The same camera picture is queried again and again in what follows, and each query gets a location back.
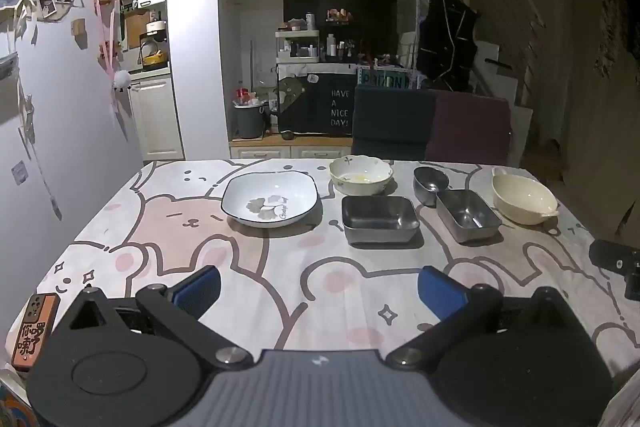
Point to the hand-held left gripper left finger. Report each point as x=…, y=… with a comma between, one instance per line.
x=197, y=292

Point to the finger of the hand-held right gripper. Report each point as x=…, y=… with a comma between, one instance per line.
x=612, y=254

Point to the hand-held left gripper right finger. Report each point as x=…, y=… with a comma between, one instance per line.
x=442, y=292

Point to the small rectangular steel tray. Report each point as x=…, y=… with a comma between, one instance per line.
x=470, y=217

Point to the large square steel tray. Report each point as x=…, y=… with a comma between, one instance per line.
x=380, y=219

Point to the round steel bowl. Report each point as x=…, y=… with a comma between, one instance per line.
x=430, y=182

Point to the white floral bowl yellow rim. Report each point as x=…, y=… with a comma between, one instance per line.
x=360, y=185

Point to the bear print tablecloth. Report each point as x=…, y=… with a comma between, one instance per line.
x=280, y=267

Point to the maroon chair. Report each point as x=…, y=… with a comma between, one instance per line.
x=470, y=127

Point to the phone in orange case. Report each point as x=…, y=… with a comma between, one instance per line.
x=35, y=332

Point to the wooden top drawer cabinet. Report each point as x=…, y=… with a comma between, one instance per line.
x=290, y=148

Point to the grey trash bin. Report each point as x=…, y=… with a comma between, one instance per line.
x=248, y=122

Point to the white kitchen base cabinet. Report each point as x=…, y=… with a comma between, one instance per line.
x=157, y=117

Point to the small dark object on counter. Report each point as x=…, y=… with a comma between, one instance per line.
x=288, y=136

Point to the white staircase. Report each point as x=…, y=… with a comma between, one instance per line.
x=500, y=82

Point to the green bag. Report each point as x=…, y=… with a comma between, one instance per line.
x=290, y=94

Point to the teal lettered sign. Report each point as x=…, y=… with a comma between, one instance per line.
x=382, y=79

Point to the pink ribbon with white pompom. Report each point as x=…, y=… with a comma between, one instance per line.
x=121, y=79

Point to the yellow pot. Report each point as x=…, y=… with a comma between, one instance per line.
x=155, y=62

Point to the dark hanging garland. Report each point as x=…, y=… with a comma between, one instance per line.
x=617, y=7

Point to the black hanging jacket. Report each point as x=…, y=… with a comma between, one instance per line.
x=445, y=42

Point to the white shelf organizer with bottles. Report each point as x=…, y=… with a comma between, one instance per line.
x=297, y=47

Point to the white kitchen appliance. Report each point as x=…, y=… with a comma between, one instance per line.
x=156, y=29

